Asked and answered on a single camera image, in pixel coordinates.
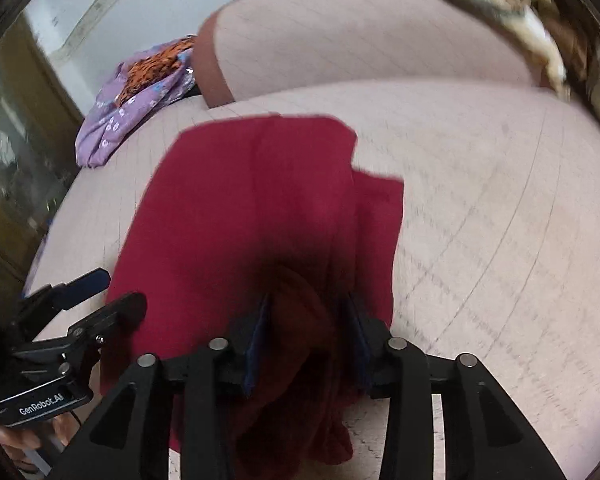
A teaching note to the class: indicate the person's left hand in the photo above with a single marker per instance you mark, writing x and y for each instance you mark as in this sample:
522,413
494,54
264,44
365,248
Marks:
25,442

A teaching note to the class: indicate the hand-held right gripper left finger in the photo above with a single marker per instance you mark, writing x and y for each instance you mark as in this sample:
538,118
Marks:
259,342

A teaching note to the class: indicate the purple floral cloth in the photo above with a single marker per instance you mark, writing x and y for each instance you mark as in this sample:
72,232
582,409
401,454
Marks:
130,110

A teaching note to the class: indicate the pink checked bed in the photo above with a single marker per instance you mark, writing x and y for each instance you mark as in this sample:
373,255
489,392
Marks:
480,185

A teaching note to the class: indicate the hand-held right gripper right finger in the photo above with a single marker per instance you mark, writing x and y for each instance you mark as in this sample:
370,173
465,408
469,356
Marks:
358,342

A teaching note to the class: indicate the wooden cabinet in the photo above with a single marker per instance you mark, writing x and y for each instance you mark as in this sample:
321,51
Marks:
20,160

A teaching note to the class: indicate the tiger print fluffy blanket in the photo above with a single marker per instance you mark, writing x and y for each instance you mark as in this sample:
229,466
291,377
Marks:
520,20

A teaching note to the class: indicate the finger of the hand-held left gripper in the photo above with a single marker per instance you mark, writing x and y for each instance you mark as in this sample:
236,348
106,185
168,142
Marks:
87,281
115,312

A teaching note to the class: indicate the dark red garment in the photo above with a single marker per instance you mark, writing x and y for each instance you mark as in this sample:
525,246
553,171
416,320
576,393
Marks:
260,200

